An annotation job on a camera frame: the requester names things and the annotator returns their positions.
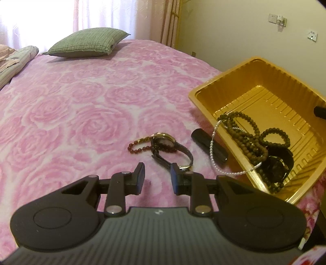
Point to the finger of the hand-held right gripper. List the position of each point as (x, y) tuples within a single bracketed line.
[(320, 112)]

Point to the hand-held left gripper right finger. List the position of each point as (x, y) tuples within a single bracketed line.
[(174, 178)]

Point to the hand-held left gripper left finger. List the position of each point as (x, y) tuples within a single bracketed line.
[(140, 178)]

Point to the gold plastic tray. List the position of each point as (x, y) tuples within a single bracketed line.
[(277, 99)]

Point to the black wristwatch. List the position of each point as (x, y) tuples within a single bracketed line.
[(276, 163)]

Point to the black tube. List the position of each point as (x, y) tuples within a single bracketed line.
[(206, 142)]

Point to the pink rose blanket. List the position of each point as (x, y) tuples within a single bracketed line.
[(89, 107)]

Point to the green checkered pillow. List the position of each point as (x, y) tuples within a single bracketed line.
[(86, 42)]

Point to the white sheer curtain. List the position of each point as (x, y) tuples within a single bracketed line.
[(107, 15)]

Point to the folded grey-green quilt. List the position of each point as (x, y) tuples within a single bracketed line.
[(17, 61)]

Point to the white wall socket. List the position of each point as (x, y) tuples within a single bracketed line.
[(312, 35)]

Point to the wall socket with plug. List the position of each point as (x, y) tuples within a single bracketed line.
[(278, 19)]

